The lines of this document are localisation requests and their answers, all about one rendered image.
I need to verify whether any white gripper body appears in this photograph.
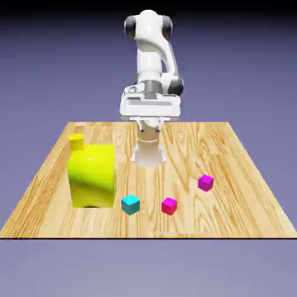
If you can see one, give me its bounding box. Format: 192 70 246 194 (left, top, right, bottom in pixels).
119 92 182 121

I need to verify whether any small yellow cube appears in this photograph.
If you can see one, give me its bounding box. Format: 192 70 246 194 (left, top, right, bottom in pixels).
68 133 85 151

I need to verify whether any small magenta cube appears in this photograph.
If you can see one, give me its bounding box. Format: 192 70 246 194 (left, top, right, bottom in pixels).
197 174 215 193

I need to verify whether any small cyan cube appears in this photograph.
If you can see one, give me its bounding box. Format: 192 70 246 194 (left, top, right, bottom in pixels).
121 194 141 216

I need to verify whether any small pink cube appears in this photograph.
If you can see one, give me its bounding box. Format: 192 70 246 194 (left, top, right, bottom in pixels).
161 197 178 216

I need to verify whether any large yellow box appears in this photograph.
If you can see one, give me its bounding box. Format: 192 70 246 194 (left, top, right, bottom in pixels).
67 144 117 209

